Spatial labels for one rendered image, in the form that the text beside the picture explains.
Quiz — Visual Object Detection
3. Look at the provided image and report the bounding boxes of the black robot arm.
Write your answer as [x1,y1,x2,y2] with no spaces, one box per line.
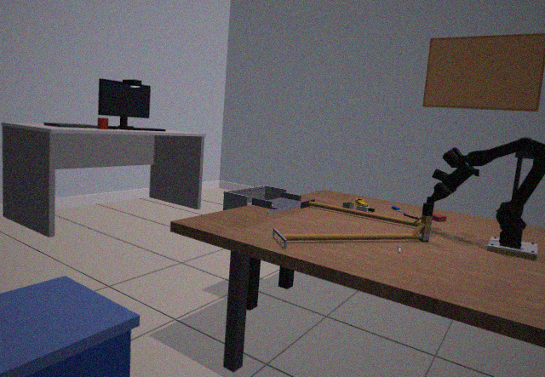
[443,137,545,249]

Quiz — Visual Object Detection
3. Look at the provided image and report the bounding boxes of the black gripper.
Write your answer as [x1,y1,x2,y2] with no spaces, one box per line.
[427,171,464,203]

